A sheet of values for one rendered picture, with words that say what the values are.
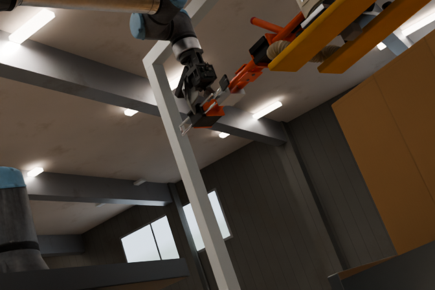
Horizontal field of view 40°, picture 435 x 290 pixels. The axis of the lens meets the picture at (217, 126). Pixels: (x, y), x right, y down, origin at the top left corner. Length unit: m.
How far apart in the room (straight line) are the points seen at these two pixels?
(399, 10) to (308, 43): 0.24
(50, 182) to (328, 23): 8.44
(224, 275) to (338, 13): 3.71
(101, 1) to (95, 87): 4.99
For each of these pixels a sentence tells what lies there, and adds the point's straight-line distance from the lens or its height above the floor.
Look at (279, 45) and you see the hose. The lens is 1.53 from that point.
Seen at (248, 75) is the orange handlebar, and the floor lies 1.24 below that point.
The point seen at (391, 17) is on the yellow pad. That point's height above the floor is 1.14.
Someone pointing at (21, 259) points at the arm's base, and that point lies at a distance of 1.21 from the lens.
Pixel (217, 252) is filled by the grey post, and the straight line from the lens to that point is 4.94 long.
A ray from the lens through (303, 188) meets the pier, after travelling 10.60.
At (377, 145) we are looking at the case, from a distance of 1.26.
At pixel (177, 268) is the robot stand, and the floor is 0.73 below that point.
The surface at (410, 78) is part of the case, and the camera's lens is 1.21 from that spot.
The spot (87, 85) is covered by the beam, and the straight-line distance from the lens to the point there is 6.60.
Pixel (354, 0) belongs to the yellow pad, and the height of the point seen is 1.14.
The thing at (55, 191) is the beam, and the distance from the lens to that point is 9.66.
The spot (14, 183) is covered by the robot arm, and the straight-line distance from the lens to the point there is 1.27.
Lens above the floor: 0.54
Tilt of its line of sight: 20 degrees up
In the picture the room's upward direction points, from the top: 20 degrees counter-clockwise
